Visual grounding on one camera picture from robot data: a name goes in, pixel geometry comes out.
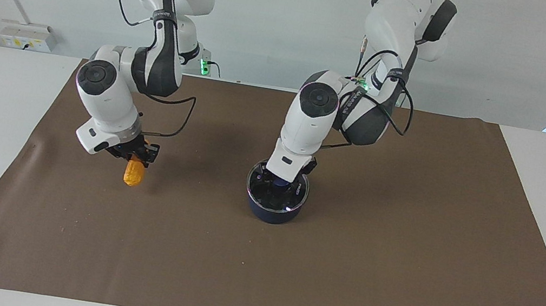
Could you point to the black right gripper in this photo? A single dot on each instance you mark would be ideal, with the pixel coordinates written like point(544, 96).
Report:
point(134, 147)

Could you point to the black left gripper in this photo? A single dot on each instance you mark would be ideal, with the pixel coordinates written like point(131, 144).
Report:
point(309, 166)

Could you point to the yellow corn cob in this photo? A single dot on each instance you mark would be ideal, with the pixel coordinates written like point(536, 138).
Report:
point(133, 175)

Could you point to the glass lid with blue knob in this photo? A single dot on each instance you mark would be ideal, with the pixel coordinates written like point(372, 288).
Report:
point(266, 197)

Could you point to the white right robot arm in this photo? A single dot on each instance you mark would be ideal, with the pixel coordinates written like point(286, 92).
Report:
point(107, 94)

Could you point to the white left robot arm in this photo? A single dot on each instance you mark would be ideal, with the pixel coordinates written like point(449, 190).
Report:
point(311, 121)

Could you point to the brown table mat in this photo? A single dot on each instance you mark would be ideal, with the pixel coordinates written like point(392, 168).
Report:
point(286, 275)

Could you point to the white wall socket box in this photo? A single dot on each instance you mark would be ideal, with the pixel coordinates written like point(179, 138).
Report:
point(28, 35)

